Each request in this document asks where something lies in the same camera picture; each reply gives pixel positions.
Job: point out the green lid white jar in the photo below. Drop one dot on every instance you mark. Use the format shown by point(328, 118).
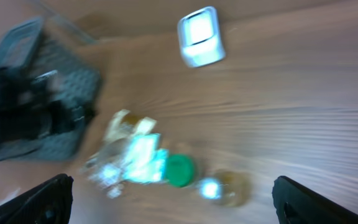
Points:
point(180, 170)

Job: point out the white barcode scanner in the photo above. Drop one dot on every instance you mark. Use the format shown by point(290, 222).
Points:
point(200, 39)

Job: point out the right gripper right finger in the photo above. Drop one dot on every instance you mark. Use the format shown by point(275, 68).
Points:
point(297, 204)

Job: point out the yellow liquid bottle silver cap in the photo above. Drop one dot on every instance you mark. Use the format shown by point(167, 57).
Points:
point(226, 188)

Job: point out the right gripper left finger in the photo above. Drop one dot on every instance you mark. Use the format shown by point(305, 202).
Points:
point(47, 203)

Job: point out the brown snack packet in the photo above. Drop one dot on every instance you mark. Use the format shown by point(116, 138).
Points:
point(105, 168)

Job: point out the grey plastic mesh basket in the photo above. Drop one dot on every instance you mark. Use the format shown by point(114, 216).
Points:
point(31, 49)

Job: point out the teal white snack packet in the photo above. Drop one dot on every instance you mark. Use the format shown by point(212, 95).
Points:
point(144, 162)

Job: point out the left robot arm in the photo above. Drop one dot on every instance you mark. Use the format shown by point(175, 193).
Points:
point(28, 110)

